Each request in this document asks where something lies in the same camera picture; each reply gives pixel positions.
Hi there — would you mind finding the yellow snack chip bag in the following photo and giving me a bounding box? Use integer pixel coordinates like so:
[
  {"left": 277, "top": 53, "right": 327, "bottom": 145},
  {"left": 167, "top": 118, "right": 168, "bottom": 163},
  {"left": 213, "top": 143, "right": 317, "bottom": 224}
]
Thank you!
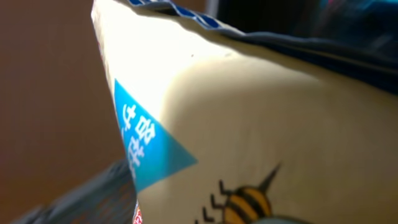
[{"left": 91, "top": 0, "right": 397, "bottom": 223}]

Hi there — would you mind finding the grey plastic mesh basket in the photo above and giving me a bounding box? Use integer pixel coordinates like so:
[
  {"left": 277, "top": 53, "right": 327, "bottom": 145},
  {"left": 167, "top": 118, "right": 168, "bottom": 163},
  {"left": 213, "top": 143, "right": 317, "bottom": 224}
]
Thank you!
[{"left": 13, "top": 159, "right": 136, "bottom": 224}]

